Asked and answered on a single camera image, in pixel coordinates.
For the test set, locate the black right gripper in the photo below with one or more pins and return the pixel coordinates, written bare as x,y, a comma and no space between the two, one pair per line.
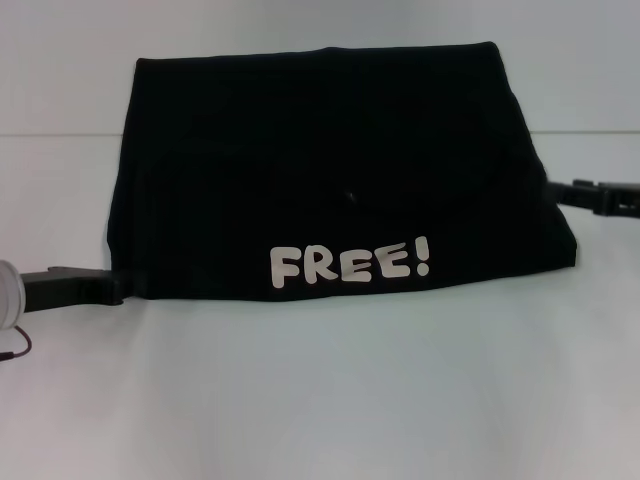
622,200

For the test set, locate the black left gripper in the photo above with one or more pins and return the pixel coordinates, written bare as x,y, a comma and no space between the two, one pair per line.
70,290

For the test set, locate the black shirt with FREE print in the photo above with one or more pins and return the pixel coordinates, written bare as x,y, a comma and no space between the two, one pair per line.
320,150

